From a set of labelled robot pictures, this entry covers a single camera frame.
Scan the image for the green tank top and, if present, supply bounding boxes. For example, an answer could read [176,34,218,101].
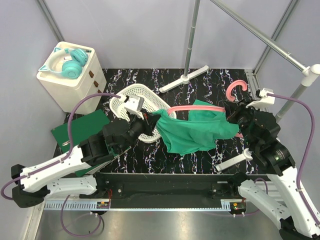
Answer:
[153,109,240,156]

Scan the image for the white drawer cabinet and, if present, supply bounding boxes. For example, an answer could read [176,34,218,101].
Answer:
[36,41,107,113]

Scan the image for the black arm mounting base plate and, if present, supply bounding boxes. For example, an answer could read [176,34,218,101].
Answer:
[80,172,242,211]

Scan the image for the white slotted cable duct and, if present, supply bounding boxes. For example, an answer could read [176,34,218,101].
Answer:
[44,200,231,212]

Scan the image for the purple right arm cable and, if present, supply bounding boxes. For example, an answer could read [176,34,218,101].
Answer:
[267,93,320,226]

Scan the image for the silver clothes rack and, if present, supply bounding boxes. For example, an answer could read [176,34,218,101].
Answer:
[158,0,320,173]

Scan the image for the teal cat-ear headphones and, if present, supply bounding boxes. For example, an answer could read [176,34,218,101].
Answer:
[38,47,89,79]

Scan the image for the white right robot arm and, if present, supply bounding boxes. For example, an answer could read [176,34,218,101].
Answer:
[224,100,320,240]

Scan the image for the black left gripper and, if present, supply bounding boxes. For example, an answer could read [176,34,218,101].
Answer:
[117,108,161,154]

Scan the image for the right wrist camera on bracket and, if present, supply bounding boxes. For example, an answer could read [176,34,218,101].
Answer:
[245,88,275,110]

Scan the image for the pink plastic hanger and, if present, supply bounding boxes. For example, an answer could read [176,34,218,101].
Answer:
[166,80,249,140]

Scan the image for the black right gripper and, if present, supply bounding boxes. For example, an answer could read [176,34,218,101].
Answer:
[223,97,260,148]

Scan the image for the white perforated plastic basket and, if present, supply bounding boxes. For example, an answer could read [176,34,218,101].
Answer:
[109,83,170,144]

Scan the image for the green ring binder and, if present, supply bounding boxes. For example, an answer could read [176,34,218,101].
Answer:
[50,108,132,177]

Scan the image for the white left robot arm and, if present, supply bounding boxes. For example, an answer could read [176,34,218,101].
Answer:
[11,111,160,208]

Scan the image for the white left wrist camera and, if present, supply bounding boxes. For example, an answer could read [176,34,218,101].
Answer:
[119,94,145,120]

